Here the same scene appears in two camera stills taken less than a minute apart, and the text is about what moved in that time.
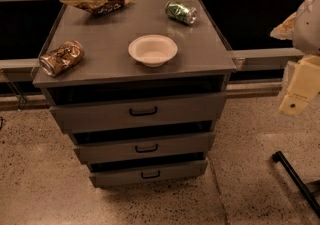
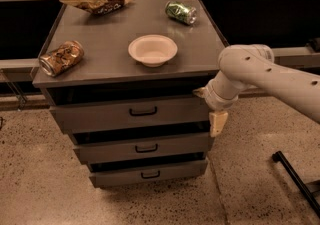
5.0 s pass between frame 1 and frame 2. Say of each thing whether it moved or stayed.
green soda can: stayed
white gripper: moved
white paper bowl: stayed
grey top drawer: stayed
